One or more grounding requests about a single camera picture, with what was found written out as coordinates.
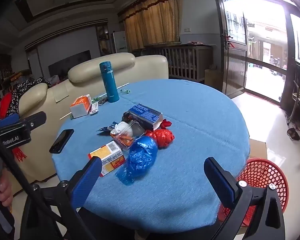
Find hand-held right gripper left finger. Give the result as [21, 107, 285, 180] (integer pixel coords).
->
[20, 156, 103, 240]

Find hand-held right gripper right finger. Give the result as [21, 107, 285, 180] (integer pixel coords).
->
[204, 157, 293, 240]

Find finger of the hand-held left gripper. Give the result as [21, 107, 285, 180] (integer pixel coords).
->
[0, 114, 20, 128]
[25, 111, 47, 132]

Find yellow white red box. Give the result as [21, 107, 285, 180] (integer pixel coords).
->
[88, 141, 126, 178]

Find red plastic basket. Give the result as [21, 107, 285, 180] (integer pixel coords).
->
[217, 158, 289, 228]

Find blue sachet wrapper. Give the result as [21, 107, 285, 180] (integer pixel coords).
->
[96, 122, 118, 133]

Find clear orange plastic tray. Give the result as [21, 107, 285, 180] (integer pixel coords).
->
[110, 125, 147, 151]

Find blue plastic bag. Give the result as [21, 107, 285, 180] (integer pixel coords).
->
[115, 136, 158, 186]

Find white tissue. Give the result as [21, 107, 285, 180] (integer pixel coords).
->
[114, 121, 133, 137]

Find red plastic bag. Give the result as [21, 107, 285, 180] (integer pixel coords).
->
[145, 128, 175, 149]

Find black plastic bag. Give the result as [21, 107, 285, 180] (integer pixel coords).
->
[122, 111, 134, 123]

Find red plastic scrap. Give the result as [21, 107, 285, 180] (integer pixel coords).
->
[154, 119, 172, 130]

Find blue toothpaste box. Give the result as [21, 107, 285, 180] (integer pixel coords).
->
[129, 103, 163, 131]

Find person's left hand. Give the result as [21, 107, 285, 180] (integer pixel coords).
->
[0, 167, 14, 202]

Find red cloth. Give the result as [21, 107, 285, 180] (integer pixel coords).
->
[0, 92, 15, 118]

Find black phone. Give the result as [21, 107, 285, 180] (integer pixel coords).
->
[49, 129, 75, 154]

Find dark floral cloth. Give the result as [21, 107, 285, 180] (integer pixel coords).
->
[11, 77, 52, 113]

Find beige leather sofa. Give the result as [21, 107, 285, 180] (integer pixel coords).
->
[19, 52, 169, 190]

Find orange white box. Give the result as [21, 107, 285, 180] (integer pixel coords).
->
[70, 94, 92, 119]

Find large cardboard box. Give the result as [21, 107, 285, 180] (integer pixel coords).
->
[249, 138, 268, 160]

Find green wrappers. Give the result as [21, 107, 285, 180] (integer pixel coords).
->
[91, 96, 108, 105]

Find black television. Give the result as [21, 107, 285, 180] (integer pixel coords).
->
[48, 50, 92, 77]

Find blue tablecloth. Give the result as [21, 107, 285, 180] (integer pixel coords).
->
[51, 79, 250, 233]

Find teal thermos bottle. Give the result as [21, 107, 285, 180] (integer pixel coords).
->
[99, 61, 120, 103]

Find small cardboard box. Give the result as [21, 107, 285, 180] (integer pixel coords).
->
[204, 69, 223, 90]

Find dark display cabinet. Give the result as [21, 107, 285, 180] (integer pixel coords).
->
[96, 25, 113, 55]

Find brown wooden door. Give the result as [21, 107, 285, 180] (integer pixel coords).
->
[216, 0, 248, 98]

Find white air conditioner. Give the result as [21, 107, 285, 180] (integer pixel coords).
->
[112, 31, 128, 53]

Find wooden slatted crib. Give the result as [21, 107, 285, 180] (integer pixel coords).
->
[144, 44, 213, 83]

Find yellow curtain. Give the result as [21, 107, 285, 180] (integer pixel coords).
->
[119, 0, 183, 52]

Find metal frame chair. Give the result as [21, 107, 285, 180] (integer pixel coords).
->
[285, 65, 300, 128]

